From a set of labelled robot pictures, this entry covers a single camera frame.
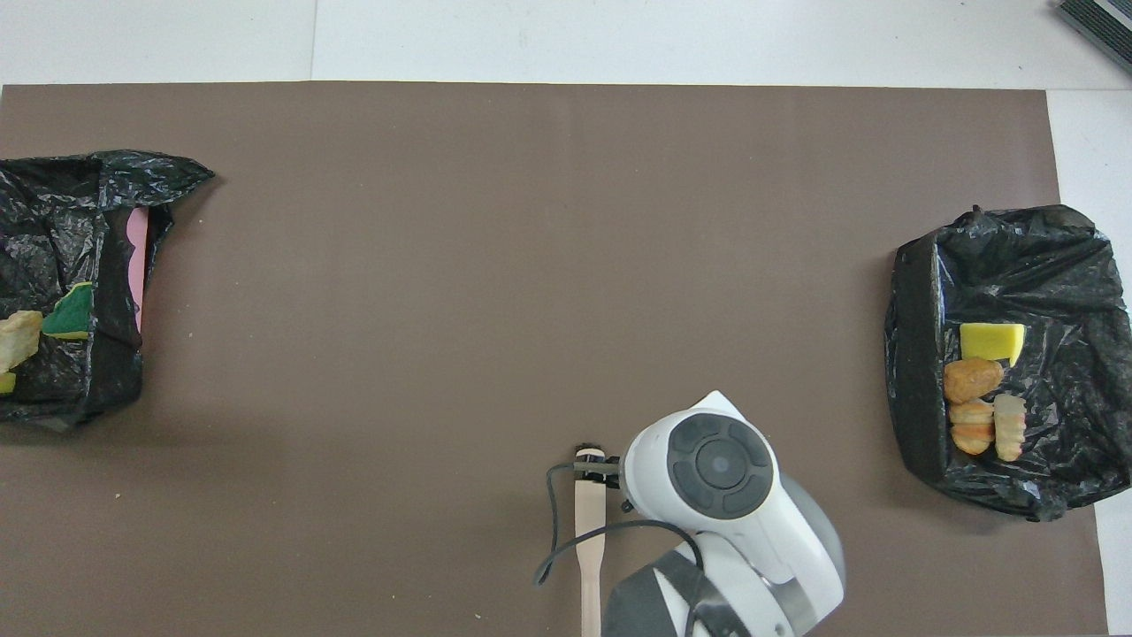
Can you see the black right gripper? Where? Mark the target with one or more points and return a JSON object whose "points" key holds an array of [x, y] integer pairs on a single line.
{"points": [[620, 482]]}

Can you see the beige hand brush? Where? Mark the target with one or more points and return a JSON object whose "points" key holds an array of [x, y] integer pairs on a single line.
{"points": [[590, 531]]}

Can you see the brown bread roll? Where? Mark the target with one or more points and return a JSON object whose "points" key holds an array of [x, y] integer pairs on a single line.
{"points": [[973, 379]]}

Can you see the pale bread piece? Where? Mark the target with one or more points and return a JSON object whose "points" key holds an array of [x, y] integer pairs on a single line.
{"points": [[1010, 429]]}

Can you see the small yellow green sponge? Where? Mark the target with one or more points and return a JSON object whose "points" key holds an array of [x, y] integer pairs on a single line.
{"points": [[71, 317]]}

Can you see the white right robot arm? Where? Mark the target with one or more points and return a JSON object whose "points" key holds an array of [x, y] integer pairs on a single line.
{"points": [[761, 548]]}

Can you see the pink plastic bin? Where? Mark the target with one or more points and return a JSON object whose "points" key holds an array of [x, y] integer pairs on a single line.
{"points": [[137, 265]]}

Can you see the black trash bag bin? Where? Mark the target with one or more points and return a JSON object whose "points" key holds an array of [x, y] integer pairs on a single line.
{"points": [[1061, 283], [53, 221]]}

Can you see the brown table mat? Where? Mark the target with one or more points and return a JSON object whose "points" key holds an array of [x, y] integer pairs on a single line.
{"points": [[442, 265]]}

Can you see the dark grey ribbed object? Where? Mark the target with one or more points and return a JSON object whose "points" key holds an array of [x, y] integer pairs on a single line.
{"points": [[1101, 26]]}

